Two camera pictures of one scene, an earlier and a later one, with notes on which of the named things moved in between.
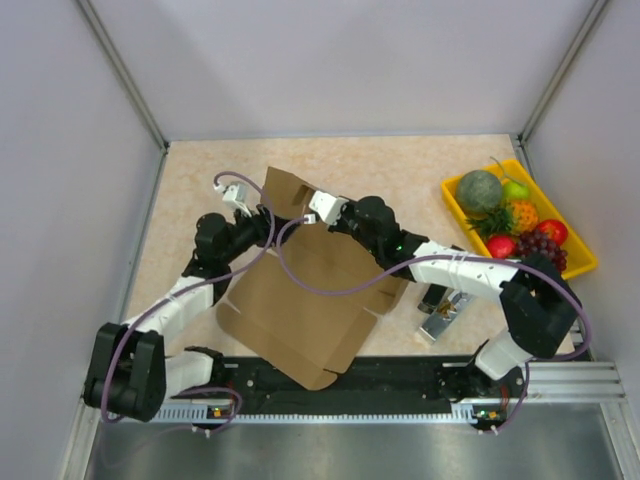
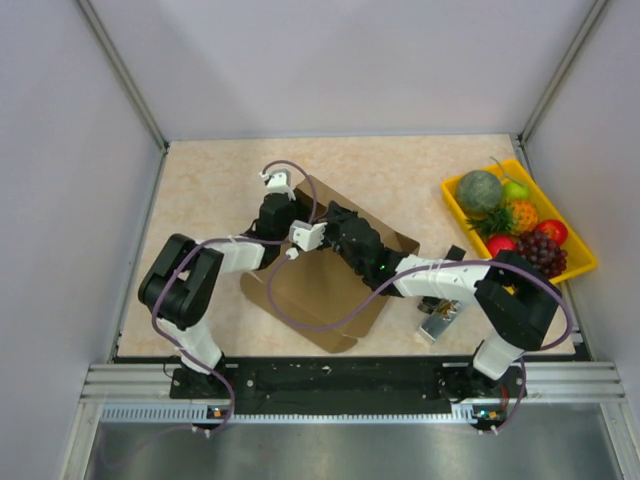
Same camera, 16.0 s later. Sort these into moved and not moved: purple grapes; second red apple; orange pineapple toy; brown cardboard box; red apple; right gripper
Moved: right gripper; brown cardboard box
Not moved: orange pineapple toy; red apple; purple grapes; second red apple
